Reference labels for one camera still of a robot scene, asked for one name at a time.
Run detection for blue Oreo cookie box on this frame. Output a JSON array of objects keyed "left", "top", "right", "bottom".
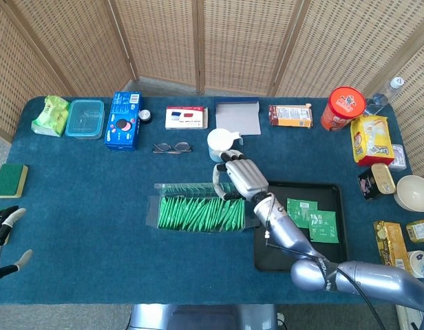
[{"left": 104, "top": 91, "right": 143, "bottom": 151}]

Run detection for black plastic tray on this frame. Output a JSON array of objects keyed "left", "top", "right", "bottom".
[{"left": 253, "top": 181, "right": 349, "bottom": 272}]

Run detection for cream bowl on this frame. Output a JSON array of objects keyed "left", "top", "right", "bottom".
[{"left": 396, "top": 175, "right": 424, "bottom": 212}]

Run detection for open blue box grey inside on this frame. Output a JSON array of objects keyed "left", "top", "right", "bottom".
[{"left": 213, "top": 98, "right": 262, "bottom": 137}]

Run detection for gold yellow box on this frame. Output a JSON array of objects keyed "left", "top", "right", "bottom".
[{"left": 372, "top": 221, "right": 413, "bottom": 276}]

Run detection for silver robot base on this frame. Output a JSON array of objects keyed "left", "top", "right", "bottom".
[{"left": 128, "top": 304, "right": 279, "bottom": 330}]

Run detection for white box red blue print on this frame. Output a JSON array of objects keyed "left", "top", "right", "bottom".
[{"left": 165, "top": 106, "right": 209, "bottom": 131}]

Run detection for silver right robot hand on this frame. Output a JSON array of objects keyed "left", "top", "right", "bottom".
[{"left": 212, "top": 148, "right": 270, "bottom": 203}]

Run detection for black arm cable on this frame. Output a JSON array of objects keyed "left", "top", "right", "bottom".
[{"left": 265, "top": 223, "right": 387, "bottom": 330}]

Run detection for thin-framed eyeglasses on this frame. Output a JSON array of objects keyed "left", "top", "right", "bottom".
[{"left": 152, "top": 141, "right": 194, "bottom": 155}]

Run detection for yellow green box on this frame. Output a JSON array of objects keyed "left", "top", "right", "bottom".
[{"left": 405, "top": 217, "right": 424, "bottom": 243}]

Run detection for green tea sachet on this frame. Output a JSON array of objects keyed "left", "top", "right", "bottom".
[{"left": 286, "top": 198, "right": 319, "bottom": 230}]

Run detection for gold tin can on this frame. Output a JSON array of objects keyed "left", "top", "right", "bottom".
[{"left": 370, "top": 163, "right": 396, "bottom": 195}]

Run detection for green tea packets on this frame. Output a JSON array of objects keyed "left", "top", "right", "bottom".
[{"left": 308, "top": 209, "right": 340, "bottom": 244}]

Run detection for red instant noodle cup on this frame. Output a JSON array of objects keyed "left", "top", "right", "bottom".
[{"left": 320, "top": 86, "right": 367, "bottom": 132}]

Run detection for clear box of green packets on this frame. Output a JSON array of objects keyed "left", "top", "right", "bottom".
[{"left": 145, "top": 182, "right": 261, "bottom": 234}]

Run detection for clear plastic pack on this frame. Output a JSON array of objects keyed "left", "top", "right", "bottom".
[{"left": 387, "top": 144, "right": 408, "bottom": 172}]

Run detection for white cup flower print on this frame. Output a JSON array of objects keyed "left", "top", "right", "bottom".
[{"left": 405, "top": 250, "right": 424, "bottom": 278}]

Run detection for black small packet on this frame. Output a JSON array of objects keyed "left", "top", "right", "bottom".
[{"left": 357, "top": 167, "right": 383, "bottom": 201}]

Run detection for green tissue pack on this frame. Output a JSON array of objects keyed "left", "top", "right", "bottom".
[{"left": 30, "top": 95, "right": 70, "bottom": 138}]

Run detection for clear water bottle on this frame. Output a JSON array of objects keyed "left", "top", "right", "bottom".
[{"left": 364, "top": 76, "right": 405, "bottom": 116}]

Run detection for clear container blue rim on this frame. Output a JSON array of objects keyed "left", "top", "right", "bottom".
[{"left": 65, "top": 99, "right": 105, "bottom": 140}]

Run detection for yellow snack bag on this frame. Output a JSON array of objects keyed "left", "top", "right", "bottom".
[{"left": 350, "top": 115, "right": 395, "bottom": 168}]

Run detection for light blue handled cup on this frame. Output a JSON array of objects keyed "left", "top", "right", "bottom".
[{"left": 206, "top": 128, "right": 244, "bottom": 164}]

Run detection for blue carpet tablecloth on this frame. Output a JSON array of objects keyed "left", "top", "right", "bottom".
[{"left": 0, "top": 96, "right": 424, "bottom": 305}]

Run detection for brown snack packet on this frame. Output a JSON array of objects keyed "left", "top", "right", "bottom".
[{"left": 268, "top": 104, "right": 314, "bottom": 129}]

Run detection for wicker folding screen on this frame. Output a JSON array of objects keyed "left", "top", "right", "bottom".
[{"left": 0, "top": 0, "right": 424, "bottom": 182}]

